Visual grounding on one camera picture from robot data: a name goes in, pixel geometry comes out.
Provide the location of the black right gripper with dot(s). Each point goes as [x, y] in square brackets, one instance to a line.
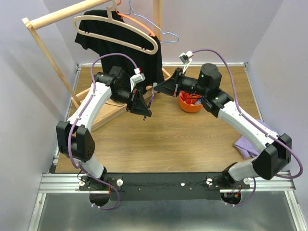
[168, 87]

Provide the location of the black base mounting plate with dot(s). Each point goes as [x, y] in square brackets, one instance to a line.
[163, 186]

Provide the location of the orange hanger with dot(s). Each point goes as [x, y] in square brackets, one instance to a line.
[150, 32]

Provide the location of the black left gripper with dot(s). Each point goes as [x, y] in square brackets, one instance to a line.
[137, 104]

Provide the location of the small clear pen cap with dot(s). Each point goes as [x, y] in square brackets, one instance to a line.
[154, 85]

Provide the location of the wooden clothes rack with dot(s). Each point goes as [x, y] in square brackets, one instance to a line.
[33, 25]

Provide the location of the dark purple pen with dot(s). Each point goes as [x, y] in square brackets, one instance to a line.
[149, 105]

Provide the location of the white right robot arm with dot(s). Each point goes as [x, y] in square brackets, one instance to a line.
[273, 149]

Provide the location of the black t-shirt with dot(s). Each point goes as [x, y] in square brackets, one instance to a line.
[150, 65]

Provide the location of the blue wire hanger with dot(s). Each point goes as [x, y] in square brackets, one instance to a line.
[156, 26]

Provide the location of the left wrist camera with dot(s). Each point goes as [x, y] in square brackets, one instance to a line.
[138, 77]

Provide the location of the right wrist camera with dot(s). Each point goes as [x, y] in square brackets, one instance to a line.
[186, 58]

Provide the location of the orange round pen organizer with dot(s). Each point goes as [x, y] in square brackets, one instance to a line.
[186, 102]

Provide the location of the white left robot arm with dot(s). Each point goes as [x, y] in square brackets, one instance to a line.
[74, 137]

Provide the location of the blue glue stick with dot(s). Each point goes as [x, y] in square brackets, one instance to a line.
[198, 102]

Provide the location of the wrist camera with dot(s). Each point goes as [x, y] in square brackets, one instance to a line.
[186, 58]
[138, 77]

